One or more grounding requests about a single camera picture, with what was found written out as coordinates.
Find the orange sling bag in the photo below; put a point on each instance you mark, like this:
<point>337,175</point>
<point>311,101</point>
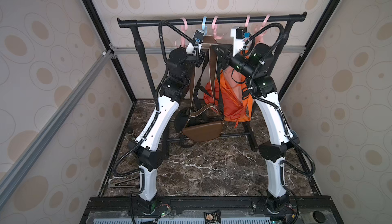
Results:
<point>236,110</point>

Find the aluminium rail left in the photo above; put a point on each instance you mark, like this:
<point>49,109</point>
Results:
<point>28,158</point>

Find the red-orange waist bag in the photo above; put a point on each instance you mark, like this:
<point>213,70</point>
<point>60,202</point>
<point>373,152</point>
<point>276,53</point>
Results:
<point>212,94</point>

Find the pink sling bag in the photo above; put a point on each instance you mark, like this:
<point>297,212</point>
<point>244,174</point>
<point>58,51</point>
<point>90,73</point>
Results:
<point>234,79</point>

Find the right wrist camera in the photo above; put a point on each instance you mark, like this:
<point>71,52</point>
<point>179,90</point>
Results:
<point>240,37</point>

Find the pink hook far left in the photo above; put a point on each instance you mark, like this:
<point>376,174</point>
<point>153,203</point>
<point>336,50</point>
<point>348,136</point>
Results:
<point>183,28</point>

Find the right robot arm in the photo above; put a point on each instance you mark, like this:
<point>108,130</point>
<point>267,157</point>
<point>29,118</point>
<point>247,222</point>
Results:
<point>263,90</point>

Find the aluminium rail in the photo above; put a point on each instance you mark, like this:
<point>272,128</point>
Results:
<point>157,50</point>
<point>28,158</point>

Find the pink hook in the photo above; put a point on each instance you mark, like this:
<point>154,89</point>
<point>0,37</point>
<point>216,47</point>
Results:
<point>247,23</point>
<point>183,28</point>
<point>263,25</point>
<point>214,27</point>

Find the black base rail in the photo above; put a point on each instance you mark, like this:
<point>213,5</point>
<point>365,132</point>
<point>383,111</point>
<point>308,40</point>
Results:
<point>189,210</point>

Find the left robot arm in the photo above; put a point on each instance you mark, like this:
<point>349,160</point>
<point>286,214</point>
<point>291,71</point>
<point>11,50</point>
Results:
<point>143,156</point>

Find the black round knob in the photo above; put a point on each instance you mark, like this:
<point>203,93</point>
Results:
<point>318,217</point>

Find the pink hook far right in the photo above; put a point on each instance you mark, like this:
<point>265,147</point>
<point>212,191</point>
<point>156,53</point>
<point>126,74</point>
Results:
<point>263,25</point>

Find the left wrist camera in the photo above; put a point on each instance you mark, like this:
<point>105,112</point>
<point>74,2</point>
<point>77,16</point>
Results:
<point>198,38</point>

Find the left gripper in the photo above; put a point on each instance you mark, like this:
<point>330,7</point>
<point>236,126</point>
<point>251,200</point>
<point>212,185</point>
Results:
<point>195,60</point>

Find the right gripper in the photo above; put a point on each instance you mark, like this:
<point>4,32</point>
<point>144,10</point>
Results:
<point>226,58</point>

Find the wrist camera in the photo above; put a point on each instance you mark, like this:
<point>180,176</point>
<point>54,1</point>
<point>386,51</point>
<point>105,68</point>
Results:
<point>240,37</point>
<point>198,38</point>

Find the light blue hook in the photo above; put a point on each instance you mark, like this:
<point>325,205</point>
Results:
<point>204,28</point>

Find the pink hook middle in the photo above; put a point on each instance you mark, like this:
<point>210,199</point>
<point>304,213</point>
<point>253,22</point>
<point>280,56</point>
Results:
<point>214,27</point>

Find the aluminium rail back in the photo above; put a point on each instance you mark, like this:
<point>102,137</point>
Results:
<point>157,50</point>

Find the brown strap bag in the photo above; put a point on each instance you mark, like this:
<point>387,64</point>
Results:
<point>209,118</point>

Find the small snack packet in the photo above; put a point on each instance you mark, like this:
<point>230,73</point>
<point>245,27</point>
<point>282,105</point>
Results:
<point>214,217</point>

